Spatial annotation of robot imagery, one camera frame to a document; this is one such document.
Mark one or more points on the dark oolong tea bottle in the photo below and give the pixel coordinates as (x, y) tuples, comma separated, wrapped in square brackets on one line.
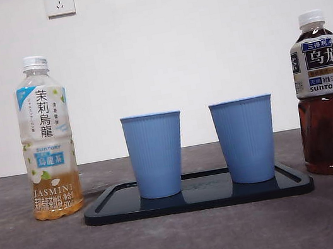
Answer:
[(328, 129)]

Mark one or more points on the jasmine tea bottle white label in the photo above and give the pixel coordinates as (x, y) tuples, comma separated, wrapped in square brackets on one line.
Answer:
[(44, 119)]

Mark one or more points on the white wall socket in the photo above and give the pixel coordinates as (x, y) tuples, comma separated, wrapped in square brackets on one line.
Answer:
[(59, 2)]

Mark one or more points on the blue ribbed paper cup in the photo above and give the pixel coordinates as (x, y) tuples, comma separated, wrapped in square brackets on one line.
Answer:
[(246, 140), (155, 155)]

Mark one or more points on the dark teal rectangular tray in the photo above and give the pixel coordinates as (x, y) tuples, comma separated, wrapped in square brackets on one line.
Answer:
[(198, 200)]

